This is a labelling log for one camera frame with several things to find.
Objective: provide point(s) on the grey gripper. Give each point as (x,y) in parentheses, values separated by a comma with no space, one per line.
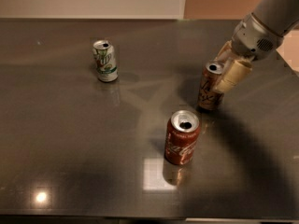
(253,38)

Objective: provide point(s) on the orange soda can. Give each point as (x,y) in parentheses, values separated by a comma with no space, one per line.
(207,98)

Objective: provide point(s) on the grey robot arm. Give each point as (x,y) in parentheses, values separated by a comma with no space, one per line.
(278,16)

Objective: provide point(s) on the red coke can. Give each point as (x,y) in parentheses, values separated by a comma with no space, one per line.
(182,132)

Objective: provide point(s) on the white green 7up can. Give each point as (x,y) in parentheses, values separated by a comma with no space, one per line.
(105,59)

